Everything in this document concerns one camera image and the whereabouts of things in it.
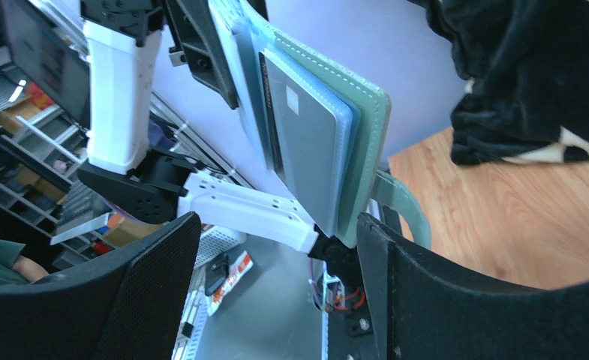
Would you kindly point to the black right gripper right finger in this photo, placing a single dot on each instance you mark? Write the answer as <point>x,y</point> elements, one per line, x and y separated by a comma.
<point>425,306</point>

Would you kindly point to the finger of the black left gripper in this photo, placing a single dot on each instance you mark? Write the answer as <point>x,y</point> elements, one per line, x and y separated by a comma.
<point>197,45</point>

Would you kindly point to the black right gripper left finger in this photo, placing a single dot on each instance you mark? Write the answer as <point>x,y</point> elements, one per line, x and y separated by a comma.
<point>125,304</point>

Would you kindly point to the grey chip credit card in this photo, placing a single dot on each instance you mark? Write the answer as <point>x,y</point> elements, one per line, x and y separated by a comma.
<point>309,129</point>

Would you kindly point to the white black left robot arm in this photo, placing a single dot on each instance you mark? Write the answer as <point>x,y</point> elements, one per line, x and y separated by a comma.
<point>157,186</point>

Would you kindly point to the person's hand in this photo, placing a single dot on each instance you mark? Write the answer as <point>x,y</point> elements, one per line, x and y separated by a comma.
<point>29,269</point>

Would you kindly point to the black cream floral blanket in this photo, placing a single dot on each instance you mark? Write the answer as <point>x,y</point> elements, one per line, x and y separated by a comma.
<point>526,70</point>

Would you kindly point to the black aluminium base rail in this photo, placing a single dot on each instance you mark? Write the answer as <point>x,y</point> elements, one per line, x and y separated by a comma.
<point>286,307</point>

